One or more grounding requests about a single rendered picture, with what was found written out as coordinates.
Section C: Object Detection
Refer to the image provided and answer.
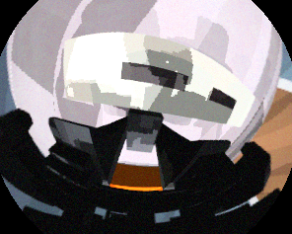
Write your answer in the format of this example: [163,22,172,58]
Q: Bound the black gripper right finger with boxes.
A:
[155,122,231,190]

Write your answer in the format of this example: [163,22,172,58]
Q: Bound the black two-prong plug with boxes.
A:
[125,109,165,153]

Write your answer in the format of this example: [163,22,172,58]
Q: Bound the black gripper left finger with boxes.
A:
[47,117,127,186]

